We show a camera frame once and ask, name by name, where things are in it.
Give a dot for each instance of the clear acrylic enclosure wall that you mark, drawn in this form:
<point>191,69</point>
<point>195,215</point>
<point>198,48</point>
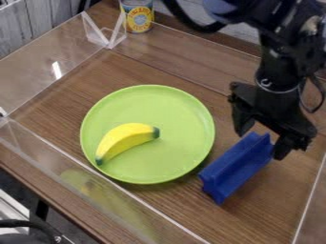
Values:
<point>51,82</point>

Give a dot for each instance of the yellow toy banana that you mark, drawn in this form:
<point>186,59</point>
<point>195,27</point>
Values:
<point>121,138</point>

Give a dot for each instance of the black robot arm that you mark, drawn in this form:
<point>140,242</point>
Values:
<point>291,29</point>

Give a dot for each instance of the green round plate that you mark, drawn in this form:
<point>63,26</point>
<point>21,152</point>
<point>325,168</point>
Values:
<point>187,133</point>

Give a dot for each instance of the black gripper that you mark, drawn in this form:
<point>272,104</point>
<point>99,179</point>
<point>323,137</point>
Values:
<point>276,111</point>

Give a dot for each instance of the blue plastic block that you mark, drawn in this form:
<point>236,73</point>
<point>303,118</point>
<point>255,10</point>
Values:
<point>235,166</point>

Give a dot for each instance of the yellow labelled tin can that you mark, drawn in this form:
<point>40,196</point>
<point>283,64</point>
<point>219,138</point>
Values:
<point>139,15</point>

